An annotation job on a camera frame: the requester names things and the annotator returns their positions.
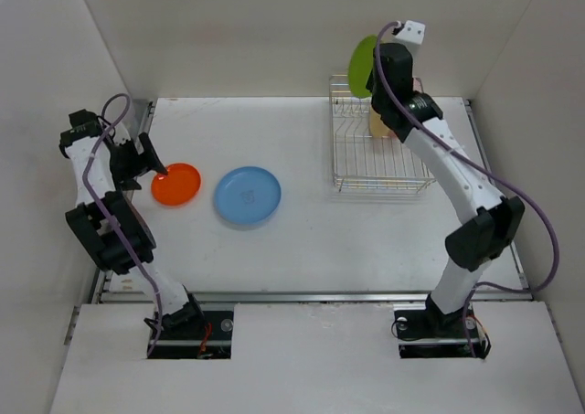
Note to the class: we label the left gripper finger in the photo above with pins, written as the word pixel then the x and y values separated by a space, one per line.
pixel 149 158
pixel 130 184

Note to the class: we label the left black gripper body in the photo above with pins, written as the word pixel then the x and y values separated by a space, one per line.
pixel 125 163

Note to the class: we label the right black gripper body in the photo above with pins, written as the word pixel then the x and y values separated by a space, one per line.
pixel 376 98

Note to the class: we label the pink plastic plate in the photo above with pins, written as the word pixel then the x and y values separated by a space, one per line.
pixel 418 87

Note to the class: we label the green plastic plate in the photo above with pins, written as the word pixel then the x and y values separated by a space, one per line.
pixel 360 67

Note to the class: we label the orange plastic plate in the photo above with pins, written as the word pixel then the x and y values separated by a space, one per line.
pixel 178 186

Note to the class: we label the yellow plastic plate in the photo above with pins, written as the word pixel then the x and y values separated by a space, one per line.
pixel 377 128

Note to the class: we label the blue plastic plate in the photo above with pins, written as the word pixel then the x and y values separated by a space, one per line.
pixel 247 196

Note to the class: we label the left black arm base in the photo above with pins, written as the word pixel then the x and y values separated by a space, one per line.
pixel 207 340

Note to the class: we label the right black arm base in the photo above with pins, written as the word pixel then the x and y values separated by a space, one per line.
pixel 422 332

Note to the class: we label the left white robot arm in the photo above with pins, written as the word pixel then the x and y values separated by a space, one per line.
pixel 106 163

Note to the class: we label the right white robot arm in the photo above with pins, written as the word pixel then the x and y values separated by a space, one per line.
pixel 488 219

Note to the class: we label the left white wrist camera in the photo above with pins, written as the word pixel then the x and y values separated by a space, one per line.
pixel 120 134

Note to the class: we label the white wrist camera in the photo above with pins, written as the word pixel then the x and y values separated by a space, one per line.
pixel 411 35
pixel 120 134

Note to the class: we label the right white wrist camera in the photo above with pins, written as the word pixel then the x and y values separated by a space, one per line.
pixel 411 35

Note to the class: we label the metal wire dish rack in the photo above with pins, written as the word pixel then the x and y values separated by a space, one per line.
pixel 361 163

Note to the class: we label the aluminium table rail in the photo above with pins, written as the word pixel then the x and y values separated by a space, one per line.
pixel 320 244

